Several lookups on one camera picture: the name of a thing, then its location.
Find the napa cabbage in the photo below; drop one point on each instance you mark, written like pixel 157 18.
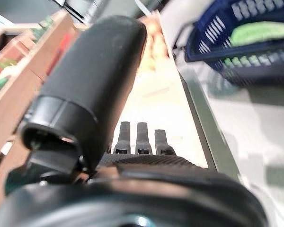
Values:
pixel 260 33

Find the blue plastic shopping basket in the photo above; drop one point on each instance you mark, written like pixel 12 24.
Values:
pixel 239 42

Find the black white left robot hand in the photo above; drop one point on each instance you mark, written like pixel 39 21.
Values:
pixel 92 78

